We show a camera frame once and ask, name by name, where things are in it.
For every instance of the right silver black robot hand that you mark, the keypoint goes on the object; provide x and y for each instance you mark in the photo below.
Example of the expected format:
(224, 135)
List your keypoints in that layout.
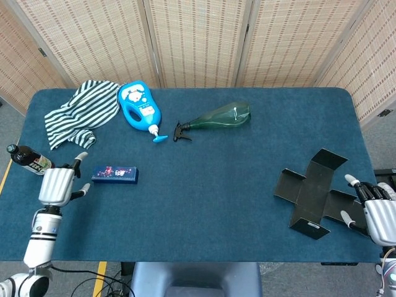
(382, 219)

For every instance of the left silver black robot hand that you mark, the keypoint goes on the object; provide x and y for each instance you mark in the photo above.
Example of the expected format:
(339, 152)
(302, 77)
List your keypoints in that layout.
(55, 187)

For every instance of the blue glasses case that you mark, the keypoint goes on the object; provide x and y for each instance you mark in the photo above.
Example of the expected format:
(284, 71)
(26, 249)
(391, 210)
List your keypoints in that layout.
(114, 173)

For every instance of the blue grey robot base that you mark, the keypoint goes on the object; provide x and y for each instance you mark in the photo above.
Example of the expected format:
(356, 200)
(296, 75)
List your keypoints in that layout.
(195, 275)

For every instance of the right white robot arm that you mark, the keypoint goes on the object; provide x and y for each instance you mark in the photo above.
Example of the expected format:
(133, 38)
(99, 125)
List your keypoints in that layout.
(390, 272)

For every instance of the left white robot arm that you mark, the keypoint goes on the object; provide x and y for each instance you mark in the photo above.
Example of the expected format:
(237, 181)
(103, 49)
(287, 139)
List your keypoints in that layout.
(43, 235)

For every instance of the dark sauce bottle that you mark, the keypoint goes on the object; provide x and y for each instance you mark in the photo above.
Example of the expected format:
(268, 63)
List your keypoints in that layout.
(28, 157)

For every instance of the black equipment base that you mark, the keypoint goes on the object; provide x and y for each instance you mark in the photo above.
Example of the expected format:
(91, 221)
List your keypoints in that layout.
(385, 172)

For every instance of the black table control panel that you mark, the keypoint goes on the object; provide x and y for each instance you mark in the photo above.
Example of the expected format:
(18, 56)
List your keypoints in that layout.
(338, 264)

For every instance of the black unfolded cardboard box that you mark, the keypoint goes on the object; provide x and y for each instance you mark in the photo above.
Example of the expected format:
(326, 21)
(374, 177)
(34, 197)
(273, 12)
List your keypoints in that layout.
(312, 191)

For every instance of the green white striped cloth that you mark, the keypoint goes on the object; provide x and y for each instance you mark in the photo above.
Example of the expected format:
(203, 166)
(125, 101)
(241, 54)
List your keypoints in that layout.
(83, 108)

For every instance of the black table leg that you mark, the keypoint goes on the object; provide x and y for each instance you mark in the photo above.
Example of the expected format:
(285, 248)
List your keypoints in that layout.
(125, 272)

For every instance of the blue detergent pump bottle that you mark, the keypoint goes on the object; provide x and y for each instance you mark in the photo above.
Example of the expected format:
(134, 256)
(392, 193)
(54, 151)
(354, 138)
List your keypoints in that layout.
(151, 114)

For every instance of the blue table mat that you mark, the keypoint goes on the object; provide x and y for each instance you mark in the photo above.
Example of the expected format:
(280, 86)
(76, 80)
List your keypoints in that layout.
(216, 185)

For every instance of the green spray bottle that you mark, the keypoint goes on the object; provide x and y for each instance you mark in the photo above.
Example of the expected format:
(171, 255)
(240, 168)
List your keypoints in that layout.
(222, 117)

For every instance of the bamboo folding screen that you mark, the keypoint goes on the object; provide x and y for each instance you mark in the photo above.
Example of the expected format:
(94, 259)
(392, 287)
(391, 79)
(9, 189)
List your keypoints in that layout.
(198, 40)

